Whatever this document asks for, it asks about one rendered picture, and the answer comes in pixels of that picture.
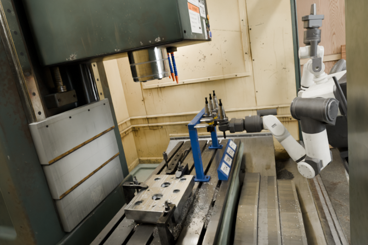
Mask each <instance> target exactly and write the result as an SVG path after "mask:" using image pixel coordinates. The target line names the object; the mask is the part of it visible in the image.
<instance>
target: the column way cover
mask: <svg viewBox="0 0 368 245"><path fill-rule="evenodd" d="M28 128H29V130H30V133H31V136H32V140H33V143H34V146H35V149H36V152H37V155H38V159H39V162H40V164H41V165H42V166H43V169H44V173H45V176H46V179H47V182H48V185H49V189H50V192H51V195H52V198H53V199H54V200H55V203H56V206H57V210H58V213H59V216H60V219H61V222H62V226H63V229H64V231H66V232H70V231H72V230H73V229H74V228H75V227H76V226H77V225H78V224H79V223H80V222H81V221H82V220H83V219H84V218H85V217H86V216H87V215H88V214H89V213H90V212H91V211H92V210H93V209H94V208H95V207H96V206H97V205H98V204H99V203H100V202H101V201H102V200H103V199H104V198H105V197H106V196H107V195H108V194H109V193H110V192H111V191H112V190H113V189H115V188H116V187H117V186H118V185H119V184H120V183H121V182H122V181H123V180H124V177H123V172H122V168H121V165H120V160H119V150H118V145H117V141H116V137H115V133H114V128H115V126H114V122H113V118H112V113H111V109H110V104H109V101H108V99H107V98H105V99H104V100H101V101H95V102H92V103H88V104H86V105H83V106H80V107H77V108H74V109H71V110H68V111H66V112H63V113H60V114H57V115H54V116H51V117H48V118H46V120H44V121H41V122H38V123H31V124H28Z"/></svg>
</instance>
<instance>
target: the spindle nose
mask: <svg viewBox="0 0 368 245"><path fill-rule="evenodd" d="M127 55H128V60H129V65H130V70H131V75H132V78H133V81H134V82H135V83H138V82H144V81H151V80H157V79H162V78H166V77H169V76H170V67H169V61H168V55H167V51H166V47H165V46H163V47H157V48H150V49H143V50H138V51H132V52H128V53H127Z"/></svg>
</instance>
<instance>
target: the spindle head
mask: <svg viewBox="0 0 368 245"><path fill-rule="evenodd" d="M201 1H203V2H204V0H201ZM188 3H190V2H188V0H22V4H23V6H24V10H25V14H26V17H27V21H28V25H29V28H30V31H31V34H32V38H33V42H34V45H35V48H36V52H37V56H38V59H39V63H40V65H41V66H42V67H41V68H49V67H58V66H68V65H77V64H83V63H91V62H101V61H108V60H114V59H119V58H124V57H128V55H127V53H129V52H132V51H138V50H143V49H150V48H157V47H163V46H165V47H166V48H169V47H177V48H179V47H182V46H188V45H194V44H200V43H206V42H210V41H209V39H205V31H204V24H203V19H204V20H206V18H204V17H202V16H201V15H200V11H199V15H200V23H201V27H202V33H195V32H192V29H191V22H190V17H189V10H188ZM190 4H192V3H190ZM192 5H194V4H192ZM194 6H196V5H194ZM196 7H198V6H196ZM198 8H199V7H198Z"/></svg>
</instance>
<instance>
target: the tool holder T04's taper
mask: <svg viewBox="0 0 368 245"><path fill-rule="evenodd" d="M225 118H227V117H226V113H225V109H224V107H223V105H222V106H218V119H225Z"/></svg>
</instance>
